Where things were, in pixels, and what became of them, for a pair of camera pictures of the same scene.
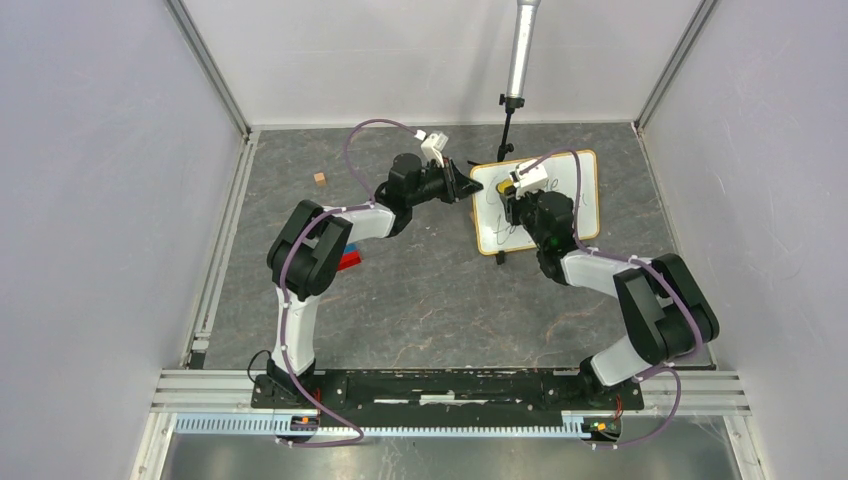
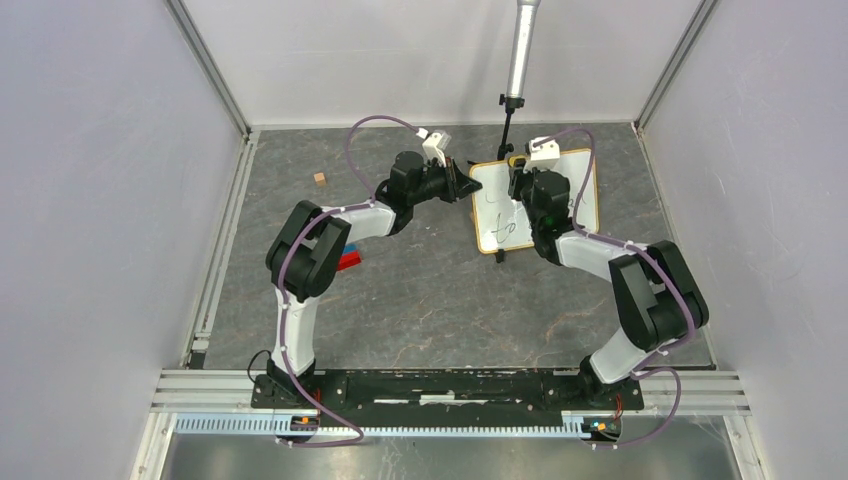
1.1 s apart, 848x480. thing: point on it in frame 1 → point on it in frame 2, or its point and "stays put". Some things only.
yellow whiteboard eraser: x=501 y=186 → x=517 y=161
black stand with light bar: x=527 y=12 stays put
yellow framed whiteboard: x=495 y=234 stays put
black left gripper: x=457 y=186 stays put
